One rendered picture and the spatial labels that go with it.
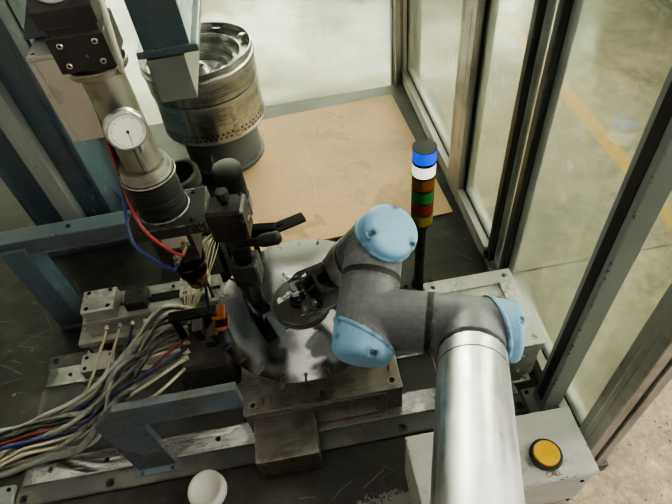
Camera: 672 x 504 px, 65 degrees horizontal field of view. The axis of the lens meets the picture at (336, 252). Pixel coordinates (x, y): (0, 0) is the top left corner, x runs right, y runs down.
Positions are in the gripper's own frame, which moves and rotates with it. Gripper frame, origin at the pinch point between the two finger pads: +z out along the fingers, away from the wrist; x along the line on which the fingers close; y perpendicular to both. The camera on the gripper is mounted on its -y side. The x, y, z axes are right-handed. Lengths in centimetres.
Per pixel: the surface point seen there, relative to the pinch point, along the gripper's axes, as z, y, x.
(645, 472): 45, -93, 85
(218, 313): 9.1, 15.2, -6.1
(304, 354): 1.3, 6.3, 7.9
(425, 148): -17.5, -24.4, -14.9
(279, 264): 10.4, -0.5, -10.9
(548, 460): -17.0, -15.5, 39.4
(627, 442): 49, -97, 77
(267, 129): 56, -36, -65
